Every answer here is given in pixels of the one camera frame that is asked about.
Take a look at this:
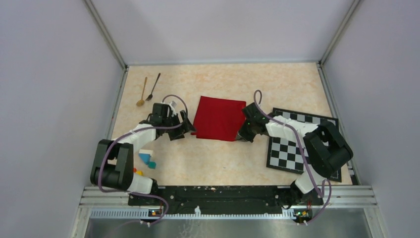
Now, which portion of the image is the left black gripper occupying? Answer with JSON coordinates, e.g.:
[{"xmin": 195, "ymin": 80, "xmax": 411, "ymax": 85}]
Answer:
[{"xmin": 162, "ymin": 110, "xmax": 197, "ymax": 140}]

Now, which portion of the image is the red cloth napkin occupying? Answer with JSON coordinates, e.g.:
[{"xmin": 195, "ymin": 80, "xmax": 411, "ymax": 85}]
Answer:
[{"xmin": 193, "ymin": 96, "xmax": 246, "ymax": 142}]

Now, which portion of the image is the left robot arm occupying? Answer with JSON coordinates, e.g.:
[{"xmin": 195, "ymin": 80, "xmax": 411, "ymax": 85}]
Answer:
[{"xmin": 90, "ymin": 102, "xmax": 196, "ymax": 205}]

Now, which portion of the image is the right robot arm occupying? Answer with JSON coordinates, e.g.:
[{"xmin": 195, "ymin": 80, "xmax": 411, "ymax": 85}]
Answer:
[{"xmin": 236, "ymin": 103, "xmax": 354, "ymax": 204}]

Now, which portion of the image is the black white checkerboard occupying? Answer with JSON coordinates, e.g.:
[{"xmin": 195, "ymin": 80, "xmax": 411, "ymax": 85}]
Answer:
[{"xmin": 266, "ymin": 108, "xmax": 339, "ymax": 174}]

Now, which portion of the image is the black fork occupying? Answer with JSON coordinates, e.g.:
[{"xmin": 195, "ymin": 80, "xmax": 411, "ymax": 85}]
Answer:
[{"xmin": 145, "ymin": 73, "xmax": 161, "ymax": 101}]

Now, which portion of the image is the gold spoon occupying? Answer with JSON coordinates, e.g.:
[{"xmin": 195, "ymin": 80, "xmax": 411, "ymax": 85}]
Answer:
[{"xmin": 136, "ymin": 77, "xmax": 148, "ymax": 107}]

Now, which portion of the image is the teal cube block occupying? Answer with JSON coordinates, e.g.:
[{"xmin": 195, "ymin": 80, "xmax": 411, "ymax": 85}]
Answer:
[{"xmin": 148, "ymin": 161, "xmax": 157, "ymax": 169}]

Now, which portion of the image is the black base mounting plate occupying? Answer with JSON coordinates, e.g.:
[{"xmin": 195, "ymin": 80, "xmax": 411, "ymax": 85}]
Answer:
[{"xmin": 128, "ymin": 185, "xmax": 324, "ymax": 216}]

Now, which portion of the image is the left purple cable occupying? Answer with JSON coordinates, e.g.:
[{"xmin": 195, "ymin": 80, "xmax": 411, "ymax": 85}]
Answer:
[{"xmin": 98, "ymin": 94, "xmax": 188, "ymax": 227}]

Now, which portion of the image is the purple cable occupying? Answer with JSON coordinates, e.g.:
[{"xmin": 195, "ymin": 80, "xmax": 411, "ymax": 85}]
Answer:
[
  {"xmin": 98, "ymin": 94, "xmax": 188, "ymax": 227},
  {"xmin": 253, "ymin": 90, "xmax": 332, "ymax": 226}
]

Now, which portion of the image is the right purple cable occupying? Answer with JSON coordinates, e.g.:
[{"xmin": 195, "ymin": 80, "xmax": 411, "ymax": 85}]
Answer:
[{"xmin": 253, "ymin": 90, "xmax": 332, "ymax": 226}]

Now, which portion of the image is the aluminium front rail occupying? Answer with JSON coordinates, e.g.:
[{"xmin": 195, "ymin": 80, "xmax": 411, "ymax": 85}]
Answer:
[{"xmin": 79, "ymin": 185, "xmax": 377, "ymax": 221}]

